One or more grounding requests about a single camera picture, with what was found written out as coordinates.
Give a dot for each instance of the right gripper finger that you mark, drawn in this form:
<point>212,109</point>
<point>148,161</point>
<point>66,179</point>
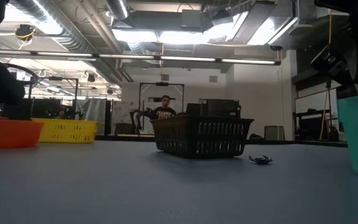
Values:
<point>346,91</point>

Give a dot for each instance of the yellow slotted plastic basket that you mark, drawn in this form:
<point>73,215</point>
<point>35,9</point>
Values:
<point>68,130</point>

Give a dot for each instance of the black slotted plastic basket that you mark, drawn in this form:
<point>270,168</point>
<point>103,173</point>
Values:
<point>202,137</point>

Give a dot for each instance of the black background robot arm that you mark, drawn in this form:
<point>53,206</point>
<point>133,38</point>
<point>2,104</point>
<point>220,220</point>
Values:
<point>138,118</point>

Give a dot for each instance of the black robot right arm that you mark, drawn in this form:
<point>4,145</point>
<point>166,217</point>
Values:
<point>353,5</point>

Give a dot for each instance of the orange round plastic bowl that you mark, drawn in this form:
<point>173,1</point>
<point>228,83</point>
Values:
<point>8,133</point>

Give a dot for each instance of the grey box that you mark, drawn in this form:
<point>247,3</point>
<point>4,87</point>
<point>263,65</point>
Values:
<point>274,133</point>

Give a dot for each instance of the grey hanging cloth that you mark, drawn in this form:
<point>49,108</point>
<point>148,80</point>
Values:
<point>93,109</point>

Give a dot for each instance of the small black rounded object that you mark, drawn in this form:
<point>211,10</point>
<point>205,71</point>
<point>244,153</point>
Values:
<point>256,136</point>

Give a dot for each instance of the black equipment cabinet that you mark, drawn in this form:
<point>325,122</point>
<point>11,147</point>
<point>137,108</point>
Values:
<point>222,107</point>

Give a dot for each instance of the long ceiling light strip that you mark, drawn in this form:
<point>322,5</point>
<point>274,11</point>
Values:
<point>185,58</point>

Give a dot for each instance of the person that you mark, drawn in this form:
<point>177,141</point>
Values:
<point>165,110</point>

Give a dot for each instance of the grey ceiling air unit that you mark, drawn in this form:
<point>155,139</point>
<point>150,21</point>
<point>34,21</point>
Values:
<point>194,18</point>

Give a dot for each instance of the white wall panel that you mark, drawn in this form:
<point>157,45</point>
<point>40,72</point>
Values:
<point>312,102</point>

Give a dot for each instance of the black metal frame stand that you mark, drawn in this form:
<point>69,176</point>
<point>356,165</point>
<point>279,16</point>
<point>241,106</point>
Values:
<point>162,83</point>
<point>53,78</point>

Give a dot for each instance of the silver ventilation duct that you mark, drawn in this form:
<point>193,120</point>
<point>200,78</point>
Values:
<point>118,7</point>

